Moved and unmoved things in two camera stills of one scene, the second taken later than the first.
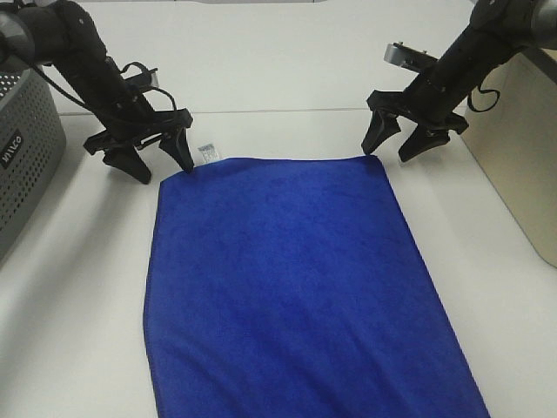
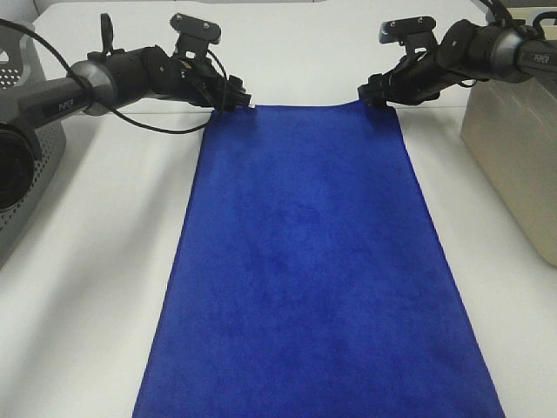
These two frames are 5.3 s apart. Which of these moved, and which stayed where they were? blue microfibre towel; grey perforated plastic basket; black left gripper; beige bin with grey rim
Moved: black left gripper; blue microfibre towel
Stayed: beige bin with grey rim; grey perforated plastic basket
